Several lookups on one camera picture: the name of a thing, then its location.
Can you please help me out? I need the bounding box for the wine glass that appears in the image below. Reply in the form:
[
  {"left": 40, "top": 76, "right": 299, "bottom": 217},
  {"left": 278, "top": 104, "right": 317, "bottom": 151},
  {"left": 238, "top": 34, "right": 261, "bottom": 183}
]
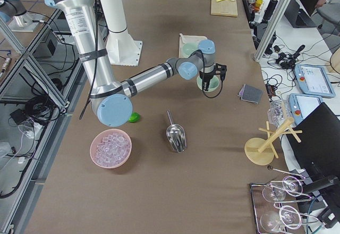
[
  {"left": 262, "top": 175, "right": 302, "bottom": 203},
  {"left": 260, "top": 205, "right": 302, "bottom": 233}
]

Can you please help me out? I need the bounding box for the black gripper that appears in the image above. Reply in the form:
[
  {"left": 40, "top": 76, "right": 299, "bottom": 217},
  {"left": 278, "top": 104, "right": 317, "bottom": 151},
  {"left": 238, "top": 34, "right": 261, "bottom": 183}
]
[{"left": 199, "top": 63, "right": 227, "bottom": 90}]

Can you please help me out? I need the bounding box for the steel ice scoop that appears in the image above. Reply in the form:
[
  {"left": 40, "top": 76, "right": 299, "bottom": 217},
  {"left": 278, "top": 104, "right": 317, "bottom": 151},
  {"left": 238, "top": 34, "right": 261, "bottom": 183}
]
[{"left": 166, "top": 110, "right": 187, "bottom": 153}]

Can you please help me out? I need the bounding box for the cream bunny tray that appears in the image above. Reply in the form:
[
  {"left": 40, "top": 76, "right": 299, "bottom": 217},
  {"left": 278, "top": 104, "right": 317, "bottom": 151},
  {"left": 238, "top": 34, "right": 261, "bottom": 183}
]
[{"left": 178, "top": 34, "right": 207, "bottom": 58}]

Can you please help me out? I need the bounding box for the laptop computer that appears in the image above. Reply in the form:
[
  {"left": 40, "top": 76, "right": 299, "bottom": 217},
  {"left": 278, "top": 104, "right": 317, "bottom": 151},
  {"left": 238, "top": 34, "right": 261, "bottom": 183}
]
[{"left": 284, "top": 0, "right": 317, "bottom": 28}]

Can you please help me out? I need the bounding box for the teach pendant upper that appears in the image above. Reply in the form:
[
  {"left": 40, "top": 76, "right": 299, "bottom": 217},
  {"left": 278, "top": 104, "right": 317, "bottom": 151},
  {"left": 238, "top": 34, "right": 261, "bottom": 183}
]
[{"left": 294, "top": 64, "right": 336, "bottom": 98}]

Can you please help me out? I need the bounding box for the wine glass lower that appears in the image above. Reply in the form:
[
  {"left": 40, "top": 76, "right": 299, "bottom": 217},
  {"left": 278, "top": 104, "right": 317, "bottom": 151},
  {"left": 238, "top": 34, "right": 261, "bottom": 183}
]
[{"left": 260, "top": 205, "right": 302, "bottom": 233}]

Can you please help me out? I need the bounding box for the black monitor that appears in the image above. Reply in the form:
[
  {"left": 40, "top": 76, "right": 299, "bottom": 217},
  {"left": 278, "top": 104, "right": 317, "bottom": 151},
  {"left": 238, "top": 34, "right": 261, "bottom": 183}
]
[{"left": 287, "top": 103, "right": 339, "bottom": 181}]

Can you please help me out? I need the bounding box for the folded grey cloth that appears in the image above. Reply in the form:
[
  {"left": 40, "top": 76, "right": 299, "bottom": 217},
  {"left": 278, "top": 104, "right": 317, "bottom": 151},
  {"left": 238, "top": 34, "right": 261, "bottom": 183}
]
[{"left": 238, "top": 84, "right": 263, "bottom": 104}]

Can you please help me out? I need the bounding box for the teach pendant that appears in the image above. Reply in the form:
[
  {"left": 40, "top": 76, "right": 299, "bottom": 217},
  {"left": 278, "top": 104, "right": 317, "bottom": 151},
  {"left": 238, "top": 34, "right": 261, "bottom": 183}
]
[
  {"left": 288, "top": 93, "right": 323, "bottom": 125},
  {"left": 294, "top": 64, "right": 336, "bottom": 98}
]

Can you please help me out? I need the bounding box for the green lime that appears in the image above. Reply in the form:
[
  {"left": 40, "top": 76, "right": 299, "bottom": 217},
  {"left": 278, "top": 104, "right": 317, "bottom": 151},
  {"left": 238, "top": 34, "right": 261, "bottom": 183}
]
[{"left": 128, "top": 112, "right": 141, "bottom": 123}]

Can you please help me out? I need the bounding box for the wine glass upper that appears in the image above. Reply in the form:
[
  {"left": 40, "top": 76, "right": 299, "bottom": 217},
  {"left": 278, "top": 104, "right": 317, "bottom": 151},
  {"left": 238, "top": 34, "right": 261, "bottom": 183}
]
[{"left": 262, "top": 175, "right": 302, "bottom": 203}]

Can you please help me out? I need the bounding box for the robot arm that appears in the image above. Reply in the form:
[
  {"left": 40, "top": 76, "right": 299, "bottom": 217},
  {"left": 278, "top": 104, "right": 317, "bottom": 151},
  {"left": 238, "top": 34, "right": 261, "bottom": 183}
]
[
  {"left": 45, "top": 0, "right": 227, "bottom": 127},
  {"left": 1, "top": 0, "right": 38, "bottom": 32}
]

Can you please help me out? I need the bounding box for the teach pendant lower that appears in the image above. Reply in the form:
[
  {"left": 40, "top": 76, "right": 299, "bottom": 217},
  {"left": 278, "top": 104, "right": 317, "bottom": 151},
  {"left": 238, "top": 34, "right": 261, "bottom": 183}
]
[{"left": 288, "top": 93, "right": 323, "bottom": 125}]

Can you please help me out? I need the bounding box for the black wire glass rack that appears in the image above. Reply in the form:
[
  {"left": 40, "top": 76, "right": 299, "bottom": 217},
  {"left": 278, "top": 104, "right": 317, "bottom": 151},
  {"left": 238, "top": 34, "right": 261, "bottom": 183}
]
[{"left": 250, "top": 173, "right": 318, "bottom": 233}]

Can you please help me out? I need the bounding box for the green bowl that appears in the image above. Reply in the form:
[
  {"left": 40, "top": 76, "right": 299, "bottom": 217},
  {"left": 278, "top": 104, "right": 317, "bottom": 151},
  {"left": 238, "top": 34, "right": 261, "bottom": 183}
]
[
  {"left": 181, "top": 43, "right": 198, "bottom": 58},
  {"left": 196, "top": 76, "right": 220, "bottom": 93}
]

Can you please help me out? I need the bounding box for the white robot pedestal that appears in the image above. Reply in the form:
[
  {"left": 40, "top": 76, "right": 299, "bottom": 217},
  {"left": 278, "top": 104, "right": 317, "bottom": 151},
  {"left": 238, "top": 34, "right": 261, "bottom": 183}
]
[{"left": 100, "top": 0, "right": 142, "bottom": 66}]

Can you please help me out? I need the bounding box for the wooden mug tree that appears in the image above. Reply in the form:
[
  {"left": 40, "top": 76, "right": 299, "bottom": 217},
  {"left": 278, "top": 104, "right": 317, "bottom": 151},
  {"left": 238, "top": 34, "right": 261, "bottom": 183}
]
[{"left": 244, "top": 117, "right": 302, "bottom": 165}]

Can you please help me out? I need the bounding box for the black water bottle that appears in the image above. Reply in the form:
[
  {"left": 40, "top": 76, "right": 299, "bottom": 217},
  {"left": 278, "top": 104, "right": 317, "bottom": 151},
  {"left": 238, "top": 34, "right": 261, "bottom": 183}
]
[{"left": 262, "top": 0, "right": 278, "bottom": 22}]

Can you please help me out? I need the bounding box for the pink bowl of ice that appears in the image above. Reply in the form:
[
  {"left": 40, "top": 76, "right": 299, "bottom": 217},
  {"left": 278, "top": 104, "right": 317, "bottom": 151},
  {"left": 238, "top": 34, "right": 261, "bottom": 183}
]
[{"left": 90, "top": 129, "right": 132, "bottom": 169}]

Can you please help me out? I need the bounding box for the aluminium frame post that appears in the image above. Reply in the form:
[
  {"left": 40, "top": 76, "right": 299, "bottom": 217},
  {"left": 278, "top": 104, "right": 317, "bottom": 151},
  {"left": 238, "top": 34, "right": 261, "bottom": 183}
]
[{"left": 253, "top": 0, "right": 290, "bottom": 62}]

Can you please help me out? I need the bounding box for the bamboo cutting board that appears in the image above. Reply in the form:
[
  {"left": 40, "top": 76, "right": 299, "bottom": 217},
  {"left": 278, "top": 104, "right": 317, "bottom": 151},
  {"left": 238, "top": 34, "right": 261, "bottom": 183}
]
[{"left": 210, "top": 0, "right": 238, "bottom": 17}]

